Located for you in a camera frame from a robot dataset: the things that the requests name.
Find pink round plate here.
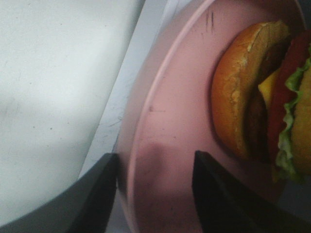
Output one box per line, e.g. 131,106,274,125
115,0,305,233

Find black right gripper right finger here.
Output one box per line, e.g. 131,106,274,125
192,150,311,233

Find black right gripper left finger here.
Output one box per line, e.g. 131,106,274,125
0,153,119,233

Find burger with lettuce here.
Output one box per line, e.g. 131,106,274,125
211,21,311,183

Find white microwave oven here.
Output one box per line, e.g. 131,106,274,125
77,0,185,180

